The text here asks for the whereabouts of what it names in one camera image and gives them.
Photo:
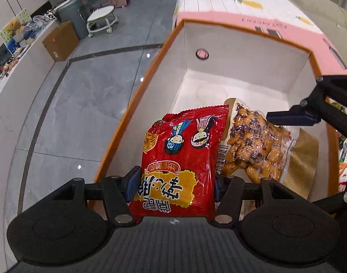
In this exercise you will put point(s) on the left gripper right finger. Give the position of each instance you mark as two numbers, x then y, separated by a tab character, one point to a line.
229	194

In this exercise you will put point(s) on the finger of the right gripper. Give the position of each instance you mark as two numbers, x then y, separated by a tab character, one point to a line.
295	116

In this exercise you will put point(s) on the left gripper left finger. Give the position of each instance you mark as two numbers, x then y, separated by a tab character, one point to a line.
118	192

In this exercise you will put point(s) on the peanut snack clear bag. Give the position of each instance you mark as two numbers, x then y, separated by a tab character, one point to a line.
251	147

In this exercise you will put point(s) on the white gluten snack bag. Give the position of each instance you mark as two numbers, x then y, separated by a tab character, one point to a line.
342	140

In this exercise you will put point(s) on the red noodle snack bag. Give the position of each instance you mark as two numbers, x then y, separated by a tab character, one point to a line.
179	160

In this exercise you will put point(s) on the beige sofa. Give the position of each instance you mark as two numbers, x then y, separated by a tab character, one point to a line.
330	18

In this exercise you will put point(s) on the lemon pattern tablecloth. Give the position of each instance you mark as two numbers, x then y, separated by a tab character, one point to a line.
278	14

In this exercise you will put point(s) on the orange cardboard box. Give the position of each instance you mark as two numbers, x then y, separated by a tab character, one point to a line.
205	63

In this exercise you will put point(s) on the white TV console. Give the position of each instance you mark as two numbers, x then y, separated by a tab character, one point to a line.
17	92

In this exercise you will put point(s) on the brown cardboard carton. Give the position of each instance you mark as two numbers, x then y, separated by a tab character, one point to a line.
61	42

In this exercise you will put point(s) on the white round rolling stool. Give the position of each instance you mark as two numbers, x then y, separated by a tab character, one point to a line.
101	19

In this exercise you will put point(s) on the grey trash bin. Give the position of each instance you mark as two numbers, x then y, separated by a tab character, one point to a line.
70	11

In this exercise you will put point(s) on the teddy bear photo card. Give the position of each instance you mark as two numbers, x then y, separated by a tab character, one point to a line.
12	27

